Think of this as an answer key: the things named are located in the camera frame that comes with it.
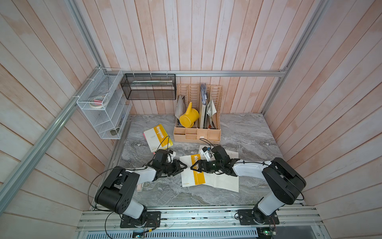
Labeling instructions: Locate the grey-green book in organizer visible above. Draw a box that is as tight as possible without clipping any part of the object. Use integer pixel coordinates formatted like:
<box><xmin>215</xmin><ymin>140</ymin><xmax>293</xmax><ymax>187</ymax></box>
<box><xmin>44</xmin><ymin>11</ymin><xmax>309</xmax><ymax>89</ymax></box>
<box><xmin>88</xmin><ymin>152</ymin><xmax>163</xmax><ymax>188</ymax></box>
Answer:
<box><xmin>199</xmin><ymin>83</ymin><xmax>208</xmax><ymax>128</ymax></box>

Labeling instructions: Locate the peach plastic desk organizer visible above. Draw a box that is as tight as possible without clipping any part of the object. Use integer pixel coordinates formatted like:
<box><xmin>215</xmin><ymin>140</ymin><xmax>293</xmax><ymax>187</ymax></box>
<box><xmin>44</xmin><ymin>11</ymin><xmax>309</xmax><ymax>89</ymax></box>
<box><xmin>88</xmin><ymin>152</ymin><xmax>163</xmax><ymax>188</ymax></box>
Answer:
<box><xmin>174</xmin><ymin>84</ymin><xmax>223</xmax><ymax>144</ymax></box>

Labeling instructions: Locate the aluminium frame rail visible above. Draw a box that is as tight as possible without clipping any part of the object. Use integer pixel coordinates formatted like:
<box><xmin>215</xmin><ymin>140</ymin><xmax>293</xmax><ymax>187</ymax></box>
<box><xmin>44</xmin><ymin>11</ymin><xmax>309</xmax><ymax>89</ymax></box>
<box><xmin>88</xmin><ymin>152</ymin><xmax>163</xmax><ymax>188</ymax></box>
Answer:
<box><xmin>104</xmin><ymin>68</ymin><xmax>286</xmax><ymax>77</ymax></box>

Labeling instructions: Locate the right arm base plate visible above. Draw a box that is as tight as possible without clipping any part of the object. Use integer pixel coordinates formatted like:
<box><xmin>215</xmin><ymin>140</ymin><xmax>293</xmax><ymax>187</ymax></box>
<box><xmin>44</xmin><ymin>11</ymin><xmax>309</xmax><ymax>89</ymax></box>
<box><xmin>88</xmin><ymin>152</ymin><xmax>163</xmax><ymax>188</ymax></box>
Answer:
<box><xmin>237</xmin><ymin>209</ymin><xmax>280</xmax><ymax>226</ymax></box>

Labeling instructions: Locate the cream lined notebook with holes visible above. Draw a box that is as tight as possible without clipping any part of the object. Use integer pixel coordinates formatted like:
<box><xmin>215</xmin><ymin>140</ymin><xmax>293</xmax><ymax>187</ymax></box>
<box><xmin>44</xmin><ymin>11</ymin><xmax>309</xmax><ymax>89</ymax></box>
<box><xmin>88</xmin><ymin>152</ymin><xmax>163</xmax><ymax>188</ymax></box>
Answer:
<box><xmin>204</xmin><ymin>173</ymin><xmax>239</xmax><ymax>192</ymax></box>

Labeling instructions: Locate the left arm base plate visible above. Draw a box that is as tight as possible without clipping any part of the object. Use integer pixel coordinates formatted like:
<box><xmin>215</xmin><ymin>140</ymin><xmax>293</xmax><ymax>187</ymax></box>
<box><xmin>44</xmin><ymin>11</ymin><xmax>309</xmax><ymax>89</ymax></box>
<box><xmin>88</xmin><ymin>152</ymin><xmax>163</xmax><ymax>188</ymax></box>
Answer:
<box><xmin>120</xmin><ymin>211</ymin><xmax>161</xmax><ymax>229</ymax></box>

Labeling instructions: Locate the cream notebook orange cover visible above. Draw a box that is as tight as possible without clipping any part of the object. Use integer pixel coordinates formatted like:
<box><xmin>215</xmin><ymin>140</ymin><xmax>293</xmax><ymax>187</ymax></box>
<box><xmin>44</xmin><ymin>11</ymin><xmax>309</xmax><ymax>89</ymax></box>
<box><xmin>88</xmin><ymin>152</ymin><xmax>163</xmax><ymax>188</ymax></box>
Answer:
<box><xmin>180</xmin><ymin>154</ymin><xmax>206</xmax><ymax>187</ymax></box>
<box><xmin>143</xmin><ymin>124</ymin><xmax>173</xmax><ymax>153</ymax></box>

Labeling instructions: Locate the tape roll on shelf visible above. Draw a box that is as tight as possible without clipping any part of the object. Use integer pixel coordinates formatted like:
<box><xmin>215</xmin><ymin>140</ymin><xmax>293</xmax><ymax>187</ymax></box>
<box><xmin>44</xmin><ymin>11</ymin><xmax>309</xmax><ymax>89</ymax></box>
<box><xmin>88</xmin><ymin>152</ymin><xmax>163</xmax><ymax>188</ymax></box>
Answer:
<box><xmin>89</xmin><ymin>95</ymin><xmax>108</xmax><ymax>109</ymax></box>

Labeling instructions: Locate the white wire wall shelf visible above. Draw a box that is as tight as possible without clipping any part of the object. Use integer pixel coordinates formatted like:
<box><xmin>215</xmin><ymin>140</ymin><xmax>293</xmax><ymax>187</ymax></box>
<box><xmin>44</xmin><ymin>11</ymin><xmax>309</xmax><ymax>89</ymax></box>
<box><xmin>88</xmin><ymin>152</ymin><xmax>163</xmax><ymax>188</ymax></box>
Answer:
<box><xmin>77</xmin><ymin>68</ymin><xmax>131</xmax><ymax>139</ymax></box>

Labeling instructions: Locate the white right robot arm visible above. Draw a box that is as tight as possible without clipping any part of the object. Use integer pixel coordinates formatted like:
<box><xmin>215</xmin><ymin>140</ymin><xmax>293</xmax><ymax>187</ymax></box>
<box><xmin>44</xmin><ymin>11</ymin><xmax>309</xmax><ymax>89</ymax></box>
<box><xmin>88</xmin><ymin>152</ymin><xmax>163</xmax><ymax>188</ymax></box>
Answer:
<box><xmin>191</xmin><ymin>145</ymin><xmax>306</xmax><ymax>223</ymax></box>

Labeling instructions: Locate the yellow plastic watering can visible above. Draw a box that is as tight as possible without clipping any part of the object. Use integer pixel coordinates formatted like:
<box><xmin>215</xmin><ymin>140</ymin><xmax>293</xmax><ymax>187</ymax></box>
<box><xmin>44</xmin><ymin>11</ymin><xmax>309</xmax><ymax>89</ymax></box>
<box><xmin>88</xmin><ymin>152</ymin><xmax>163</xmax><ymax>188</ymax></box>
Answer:
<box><xmin>179</xmin><ymin>102</ymin><xmax>200</xmax><ymax>128</ymax></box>

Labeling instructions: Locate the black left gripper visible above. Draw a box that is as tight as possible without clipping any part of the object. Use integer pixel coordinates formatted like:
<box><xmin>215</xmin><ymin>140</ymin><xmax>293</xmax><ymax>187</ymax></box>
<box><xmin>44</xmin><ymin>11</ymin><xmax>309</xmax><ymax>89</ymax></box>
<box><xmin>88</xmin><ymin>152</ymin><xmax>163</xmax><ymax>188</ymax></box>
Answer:
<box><xmin>161</xmin><ymin>159</ymin><xmax>188</xmax><ymax>176</ymax></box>

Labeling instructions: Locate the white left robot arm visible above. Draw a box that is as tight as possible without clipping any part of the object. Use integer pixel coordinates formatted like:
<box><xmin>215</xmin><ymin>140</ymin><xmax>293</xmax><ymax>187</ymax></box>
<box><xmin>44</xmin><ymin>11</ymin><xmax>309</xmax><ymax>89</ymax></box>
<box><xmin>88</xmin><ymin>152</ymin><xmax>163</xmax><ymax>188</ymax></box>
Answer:
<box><xmin>95</xmin><ymin>149</ymin><xmax>188</xmax><ymax>219</ymax></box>

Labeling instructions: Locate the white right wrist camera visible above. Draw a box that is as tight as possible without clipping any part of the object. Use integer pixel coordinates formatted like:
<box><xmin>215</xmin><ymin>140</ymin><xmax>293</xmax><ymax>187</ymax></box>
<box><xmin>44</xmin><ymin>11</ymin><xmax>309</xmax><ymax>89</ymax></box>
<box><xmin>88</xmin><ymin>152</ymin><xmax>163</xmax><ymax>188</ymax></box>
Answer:
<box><xmin>199</xmin><ymin>145</ymin><xmax>212</xmax><ymax>161</ymax></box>

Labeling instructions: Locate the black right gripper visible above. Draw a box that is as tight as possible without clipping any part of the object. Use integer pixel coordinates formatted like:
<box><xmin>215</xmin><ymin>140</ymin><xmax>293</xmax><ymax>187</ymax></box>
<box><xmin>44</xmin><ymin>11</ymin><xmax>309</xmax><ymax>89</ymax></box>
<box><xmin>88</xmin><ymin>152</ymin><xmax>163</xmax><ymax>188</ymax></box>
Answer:
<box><xmin>190</xmin><ymin>160</ymin><xmax>223</xmax><ymax>173</ymax></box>

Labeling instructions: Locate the grey folder in organizer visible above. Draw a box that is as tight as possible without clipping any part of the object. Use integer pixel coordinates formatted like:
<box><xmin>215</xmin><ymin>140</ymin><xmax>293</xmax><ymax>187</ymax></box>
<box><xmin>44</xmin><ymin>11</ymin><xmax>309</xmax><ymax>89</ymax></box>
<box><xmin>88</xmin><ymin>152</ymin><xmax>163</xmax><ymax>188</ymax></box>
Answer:
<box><xmin>175</xmin><ymin>95</ymin><xmax>187</xmax><ymax>120</ymax></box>

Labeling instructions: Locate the illustrated book in organizer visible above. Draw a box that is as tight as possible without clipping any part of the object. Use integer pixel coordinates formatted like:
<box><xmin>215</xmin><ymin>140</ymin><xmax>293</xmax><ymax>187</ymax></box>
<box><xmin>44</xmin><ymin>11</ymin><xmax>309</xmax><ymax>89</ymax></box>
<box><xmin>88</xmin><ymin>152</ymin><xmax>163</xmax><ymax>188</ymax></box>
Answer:
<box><xmin>207</xmin><ymin>98</ymin><xmax>217</xmax><ymax>129</ymax></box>

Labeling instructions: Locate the black mesh wall basket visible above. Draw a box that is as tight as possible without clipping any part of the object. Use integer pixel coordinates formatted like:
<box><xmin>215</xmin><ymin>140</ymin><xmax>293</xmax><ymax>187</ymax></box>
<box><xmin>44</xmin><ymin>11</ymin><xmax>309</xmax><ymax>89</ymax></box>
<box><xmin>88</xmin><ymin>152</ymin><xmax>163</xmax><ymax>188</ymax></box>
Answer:
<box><xmin>120</xmin><ymin>73</ymin><xmax>177</xmax><ymax>101</ymax></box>

